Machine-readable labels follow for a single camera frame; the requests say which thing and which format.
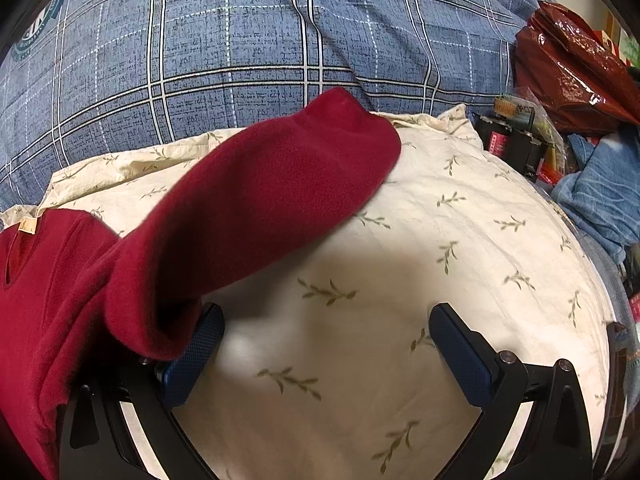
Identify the blue plaid pillow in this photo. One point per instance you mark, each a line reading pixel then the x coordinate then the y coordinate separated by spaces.
pixel 91 77

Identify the red fleece garment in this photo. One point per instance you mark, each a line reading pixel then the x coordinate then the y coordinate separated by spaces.
pixel 74 291

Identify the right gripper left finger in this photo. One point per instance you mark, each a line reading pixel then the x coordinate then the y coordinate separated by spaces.
pixel 119 424

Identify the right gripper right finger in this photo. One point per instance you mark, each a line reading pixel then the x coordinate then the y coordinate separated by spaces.
pixel 556 441

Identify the black box with labels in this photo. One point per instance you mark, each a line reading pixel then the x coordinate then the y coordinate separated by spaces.
pixel 514 131

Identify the dark red plastic bag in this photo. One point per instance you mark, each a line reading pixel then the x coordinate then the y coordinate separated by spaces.
pixel 582 85

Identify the cream leaf print pillow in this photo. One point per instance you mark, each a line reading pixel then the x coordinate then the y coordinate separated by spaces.
pixel 327 369

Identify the blue denim clothes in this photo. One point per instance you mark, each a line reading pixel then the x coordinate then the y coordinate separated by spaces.
pixel 602 196

